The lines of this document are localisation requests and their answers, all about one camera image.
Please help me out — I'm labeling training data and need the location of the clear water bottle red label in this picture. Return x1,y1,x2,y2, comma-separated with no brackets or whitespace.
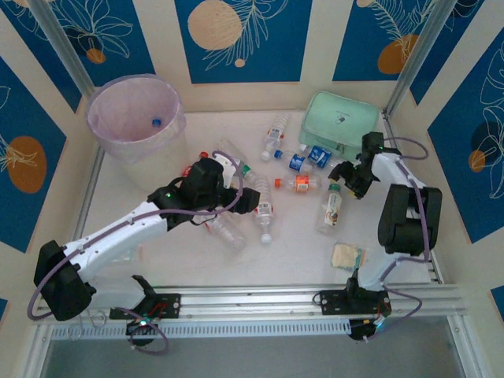
260,113,293,162
251,175,276,244

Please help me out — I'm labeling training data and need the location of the blue label bottle white cap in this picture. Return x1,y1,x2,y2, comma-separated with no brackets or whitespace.
301,143,340,170

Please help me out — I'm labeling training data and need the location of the clear plastic bottle green cap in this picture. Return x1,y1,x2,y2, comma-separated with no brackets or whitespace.
215,137,255,180
202,212,246,252

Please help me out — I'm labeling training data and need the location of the cola bottle red cap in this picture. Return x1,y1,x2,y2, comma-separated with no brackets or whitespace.
180,150,209,178

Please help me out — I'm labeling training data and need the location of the white drink bottle green cap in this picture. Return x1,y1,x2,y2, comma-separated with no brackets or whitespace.
317,183,344,236

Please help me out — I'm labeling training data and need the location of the orange label bottle orange cap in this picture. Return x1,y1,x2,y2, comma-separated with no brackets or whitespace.
274,174,331,195

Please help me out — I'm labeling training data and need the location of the white bin with purple liner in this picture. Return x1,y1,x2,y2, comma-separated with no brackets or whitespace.
85,74,188,194

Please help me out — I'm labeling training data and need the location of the mint green zipper pouch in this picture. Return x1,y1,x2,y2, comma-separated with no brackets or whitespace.
298,91,381,161

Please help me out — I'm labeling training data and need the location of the beige packet with teal edge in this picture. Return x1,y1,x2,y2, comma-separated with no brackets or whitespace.
329,241,368,273

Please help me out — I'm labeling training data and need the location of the clear plastic wrapper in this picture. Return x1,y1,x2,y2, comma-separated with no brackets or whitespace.
112,243,143,265

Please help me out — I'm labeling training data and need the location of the black base electronics box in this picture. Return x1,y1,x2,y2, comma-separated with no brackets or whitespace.
348,317,385,343
125,314,158,347

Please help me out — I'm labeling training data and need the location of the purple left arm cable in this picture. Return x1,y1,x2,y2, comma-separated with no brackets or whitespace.
26,149,245,322

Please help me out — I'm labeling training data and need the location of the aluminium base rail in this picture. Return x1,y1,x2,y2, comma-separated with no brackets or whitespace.
33,283,469,328

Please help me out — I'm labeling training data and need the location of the white slotted cable duct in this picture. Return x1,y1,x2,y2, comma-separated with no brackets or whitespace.
50,319,352,340

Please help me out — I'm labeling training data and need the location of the aluminium corner post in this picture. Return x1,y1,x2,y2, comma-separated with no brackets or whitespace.
384,0,476,117
29,0,98,90

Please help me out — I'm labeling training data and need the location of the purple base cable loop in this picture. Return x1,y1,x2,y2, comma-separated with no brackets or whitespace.
128,314,171,355

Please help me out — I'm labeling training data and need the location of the metal wire hook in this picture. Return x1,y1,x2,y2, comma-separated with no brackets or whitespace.
66,306,107,339

